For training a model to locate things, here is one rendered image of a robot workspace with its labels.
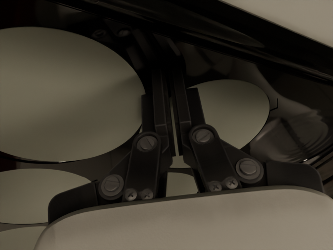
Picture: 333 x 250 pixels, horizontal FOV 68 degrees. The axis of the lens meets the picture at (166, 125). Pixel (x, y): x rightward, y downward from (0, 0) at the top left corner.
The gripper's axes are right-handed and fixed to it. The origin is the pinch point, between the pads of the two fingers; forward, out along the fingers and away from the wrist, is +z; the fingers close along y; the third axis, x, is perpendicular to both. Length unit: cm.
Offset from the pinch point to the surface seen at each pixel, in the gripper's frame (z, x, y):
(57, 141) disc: 1.0, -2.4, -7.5
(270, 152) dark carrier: 3.4, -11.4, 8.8
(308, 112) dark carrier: 3.7, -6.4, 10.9
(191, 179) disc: 2.3, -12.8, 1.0
